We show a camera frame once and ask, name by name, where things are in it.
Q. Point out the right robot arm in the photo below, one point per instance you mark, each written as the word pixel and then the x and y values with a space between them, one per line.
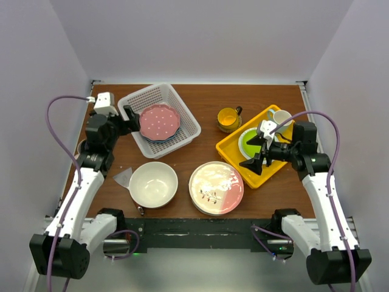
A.
pixel 332 254

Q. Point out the light blue mug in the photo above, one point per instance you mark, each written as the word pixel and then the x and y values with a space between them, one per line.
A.
pixel 279 116

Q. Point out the white ceramic bowl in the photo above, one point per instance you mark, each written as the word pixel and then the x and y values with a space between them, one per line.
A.
pixel 153 185

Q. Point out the yellow mug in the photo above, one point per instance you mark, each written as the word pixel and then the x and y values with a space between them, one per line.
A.
pixel 228 117

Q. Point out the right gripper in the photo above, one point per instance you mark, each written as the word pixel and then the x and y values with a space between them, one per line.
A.
pixel 255 165

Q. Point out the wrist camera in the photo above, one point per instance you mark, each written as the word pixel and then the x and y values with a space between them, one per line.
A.
pixel 266 131
pixel 104 104

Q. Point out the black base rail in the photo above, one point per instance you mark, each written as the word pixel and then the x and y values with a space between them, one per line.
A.
pixel 206 233

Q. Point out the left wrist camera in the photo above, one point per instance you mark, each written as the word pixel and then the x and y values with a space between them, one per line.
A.
pixel 104 104

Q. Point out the pink beige mug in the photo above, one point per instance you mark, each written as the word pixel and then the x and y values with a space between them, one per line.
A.
pixel 81 146

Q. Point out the yellow plastic tray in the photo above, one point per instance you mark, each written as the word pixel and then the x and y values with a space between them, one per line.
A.
pixel 228 149

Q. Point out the white plastic basket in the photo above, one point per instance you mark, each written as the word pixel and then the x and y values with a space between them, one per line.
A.
pixel 164 95

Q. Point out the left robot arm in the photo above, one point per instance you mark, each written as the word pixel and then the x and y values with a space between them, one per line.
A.
pixel 65 247

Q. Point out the blue polka dot plate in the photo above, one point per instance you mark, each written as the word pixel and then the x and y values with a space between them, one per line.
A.
pixel 160 132

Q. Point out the pink polka dot plate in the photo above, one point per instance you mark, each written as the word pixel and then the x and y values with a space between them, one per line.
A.
pixel 158 113

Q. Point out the small metal utensil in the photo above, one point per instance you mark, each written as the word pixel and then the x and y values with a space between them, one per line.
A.
pixel 140 209

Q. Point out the clear plastic scrap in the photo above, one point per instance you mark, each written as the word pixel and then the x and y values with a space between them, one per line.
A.
pixel 123 178

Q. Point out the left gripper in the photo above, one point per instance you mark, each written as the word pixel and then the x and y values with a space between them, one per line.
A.
pixel 126 127

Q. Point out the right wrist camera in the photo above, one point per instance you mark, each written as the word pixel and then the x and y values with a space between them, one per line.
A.
pixel 266 131

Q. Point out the cream pink floral plate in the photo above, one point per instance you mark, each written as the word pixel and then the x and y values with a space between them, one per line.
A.
pixel 216 186

